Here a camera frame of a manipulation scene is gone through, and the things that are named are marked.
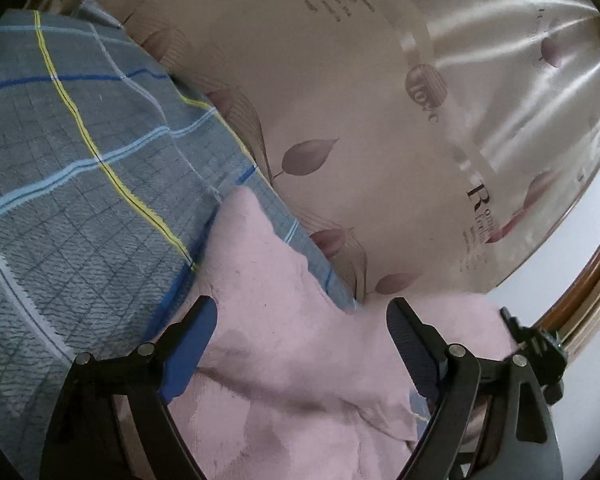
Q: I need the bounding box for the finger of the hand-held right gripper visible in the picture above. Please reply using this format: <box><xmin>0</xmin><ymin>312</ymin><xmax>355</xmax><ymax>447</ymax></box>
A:
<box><xmin>500</xmin><ymin>306</ymin><xmax>525</xmax><ymax>342</ymax></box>

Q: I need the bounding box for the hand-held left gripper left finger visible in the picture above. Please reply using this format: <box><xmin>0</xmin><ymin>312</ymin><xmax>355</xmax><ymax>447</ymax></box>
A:
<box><xmin>40</xmin><ymin>296</ymin><xmax>218</xmax><ymax>480</ymax></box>

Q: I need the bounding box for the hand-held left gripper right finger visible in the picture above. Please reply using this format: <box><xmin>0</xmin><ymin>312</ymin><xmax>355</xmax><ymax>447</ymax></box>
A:
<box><xmin>386</xmin><ymin>297</ymin><xmax>565</xmax><ymax>480</ymax></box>

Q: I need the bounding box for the pink small garment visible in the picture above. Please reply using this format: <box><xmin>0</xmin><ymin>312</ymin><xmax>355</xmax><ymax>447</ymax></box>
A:
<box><xmin>130</xmin><ymin>187</ymin><xmax>518</xmax><ymax>480</ymax></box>

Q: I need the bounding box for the grey plaid blanket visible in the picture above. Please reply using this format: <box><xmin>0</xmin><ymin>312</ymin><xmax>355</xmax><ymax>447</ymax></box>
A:
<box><xmin>0</xmin><ymin>2</ymin><xmax>361</xmax><ymax>480</ymax></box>

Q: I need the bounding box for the beige leaf-print quilt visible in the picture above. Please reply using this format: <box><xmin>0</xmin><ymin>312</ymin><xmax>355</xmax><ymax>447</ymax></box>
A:
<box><xmin>25</xmin><ymin>0</ymin><xmax>600</xmax><ymax>301</ymax></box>

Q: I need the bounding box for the wooden bed frame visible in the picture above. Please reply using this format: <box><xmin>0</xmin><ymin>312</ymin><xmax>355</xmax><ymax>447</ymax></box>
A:
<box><xmin>535</xmin><ymin>240</ymin><xmax>600</xmax><ymax>361</ymax></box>

